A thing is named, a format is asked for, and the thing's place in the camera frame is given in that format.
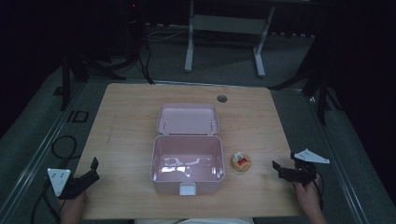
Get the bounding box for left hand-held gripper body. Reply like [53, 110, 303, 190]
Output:
[47, 168, 90, 201]

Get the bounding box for person's left hand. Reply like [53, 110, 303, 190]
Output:
[58, 192, 89, 224]

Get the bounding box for person's right hand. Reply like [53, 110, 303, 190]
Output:
[293, 176, 322, 216]

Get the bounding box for black floor cables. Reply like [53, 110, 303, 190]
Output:
[124, 27, 191, 86]

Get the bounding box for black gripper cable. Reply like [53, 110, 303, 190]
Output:
[312, 174, 325, 212]
[30, 134, 79, 224]

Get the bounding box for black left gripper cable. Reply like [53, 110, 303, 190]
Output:
[30, 134, 79, 224]

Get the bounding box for black tripod stand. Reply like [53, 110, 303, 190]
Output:
[60, 50, 127, 112]
[268, 36, 344, 126]

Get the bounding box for person's light clothing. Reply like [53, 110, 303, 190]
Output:
[134, 217, 255, 224]

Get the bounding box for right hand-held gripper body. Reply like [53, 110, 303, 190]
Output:
[286, 148, 331, 186]

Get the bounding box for round pastry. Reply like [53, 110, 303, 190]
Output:
[231, 151, 252, 173]

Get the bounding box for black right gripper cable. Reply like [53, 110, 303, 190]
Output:
[312, 174, 325, 212]

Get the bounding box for pink plastic storage box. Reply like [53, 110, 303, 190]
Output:
[149, 103, 226, 197]

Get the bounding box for white metal table frame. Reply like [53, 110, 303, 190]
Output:
[184, 0, 276, 78]

